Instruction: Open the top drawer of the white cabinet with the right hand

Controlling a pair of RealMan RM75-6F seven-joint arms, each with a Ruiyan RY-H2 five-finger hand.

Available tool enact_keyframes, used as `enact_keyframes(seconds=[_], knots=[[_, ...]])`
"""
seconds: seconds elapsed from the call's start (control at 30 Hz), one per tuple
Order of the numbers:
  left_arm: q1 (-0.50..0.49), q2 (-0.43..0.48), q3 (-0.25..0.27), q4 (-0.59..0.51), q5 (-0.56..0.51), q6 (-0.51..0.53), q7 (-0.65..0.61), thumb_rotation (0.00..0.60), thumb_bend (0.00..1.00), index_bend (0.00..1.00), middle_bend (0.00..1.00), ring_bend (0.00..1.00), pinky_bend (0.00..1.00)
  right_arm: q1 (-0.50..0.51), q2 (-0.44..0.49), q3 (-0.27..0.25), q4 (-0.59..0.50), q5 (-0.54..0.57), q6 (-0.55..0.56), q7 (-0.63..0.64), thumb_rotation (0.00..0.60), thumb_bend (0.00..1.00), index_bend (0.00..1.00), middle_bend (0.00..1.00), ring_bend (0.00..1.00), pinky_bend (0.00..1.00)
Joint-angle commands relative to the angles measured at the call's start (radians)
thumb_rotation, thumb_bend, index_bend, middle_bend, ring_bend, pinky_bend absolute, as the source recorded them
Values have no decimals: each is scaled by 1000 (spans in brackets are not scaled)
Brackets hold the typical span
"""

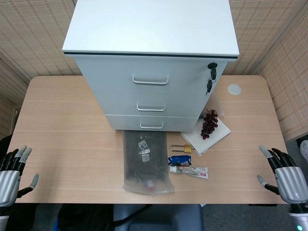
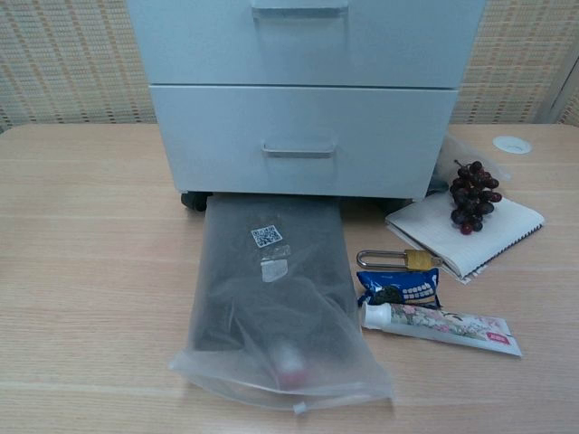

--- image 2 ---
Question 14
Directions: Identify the white drawer cabinet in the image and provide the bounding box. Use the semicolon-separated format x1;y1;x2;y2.
126;0;483;203

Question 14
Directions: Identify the frosted bag with black contents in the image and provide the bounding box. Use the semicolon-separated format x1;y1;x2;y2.
167;193;394;415

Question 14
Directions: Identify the black caster wheel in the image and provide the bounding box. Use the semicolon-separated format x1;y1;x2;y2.
181;192;214;213

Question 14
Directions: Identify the brass long-shackle padlock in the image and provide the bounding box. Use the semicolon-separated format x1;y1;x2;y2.
356;248;442;275

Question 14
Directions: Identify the blue snack packet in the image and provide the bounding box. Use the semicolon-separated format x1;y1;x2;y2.
356;267;442;309

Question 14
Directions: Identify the floral print cream tube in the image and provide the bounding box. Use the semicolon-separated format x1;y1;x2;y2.
359;301;524;358

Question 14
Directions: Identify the bunch of dark grapes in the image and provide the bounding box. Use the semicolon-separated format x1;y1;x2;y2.
449;159;503;236

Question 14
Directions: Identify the white small box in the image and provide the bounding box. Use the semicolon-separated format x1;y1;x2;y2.
384;192;546;285

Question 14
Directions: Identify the round grey table grommet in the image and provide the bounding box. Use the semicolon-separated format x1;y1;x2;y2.
492;135;530;156

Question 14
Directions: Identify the woven bamboo partition screen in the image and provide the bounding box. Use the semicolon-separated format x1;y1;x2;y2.
0;0;157;133
450;0;579;127

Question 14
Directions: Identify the white drawer with metal handle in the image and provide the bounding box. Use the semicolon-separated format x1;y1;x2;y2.
126;0;481;88
148;84;460;198

